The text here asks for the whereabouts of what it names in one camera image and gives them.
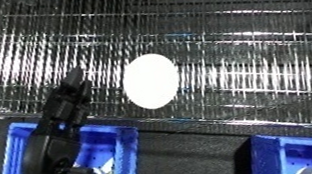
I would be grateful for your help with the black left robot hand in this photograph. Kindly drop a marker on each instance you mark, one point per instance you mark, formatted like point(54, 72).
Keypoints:
point(50, 159)

